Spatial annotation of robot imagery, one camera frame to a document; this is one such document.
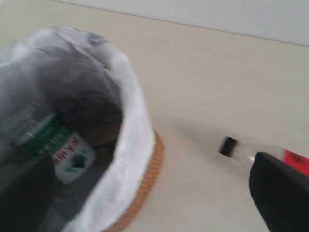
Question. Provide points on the clear bottle red label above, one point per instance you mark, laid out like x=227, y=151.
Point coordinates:
x=245, y=153

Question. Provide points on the white plastic bin liner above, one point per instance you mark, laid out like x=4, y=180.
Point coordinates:
x=91, y=85

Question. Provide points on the brown woven wicker basket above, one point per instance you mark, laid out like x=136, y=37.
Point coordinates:
x=148, y=182

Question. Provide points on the clear bottle green cap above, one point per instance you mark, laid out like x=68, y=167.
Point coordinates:
x=29, y=129

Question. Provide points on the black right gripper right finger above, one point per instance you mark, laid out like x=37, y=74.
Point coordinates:
x=280, y=194

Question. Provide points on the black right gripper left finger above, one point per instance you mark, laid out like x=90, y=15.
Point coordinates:
x=26, y=195

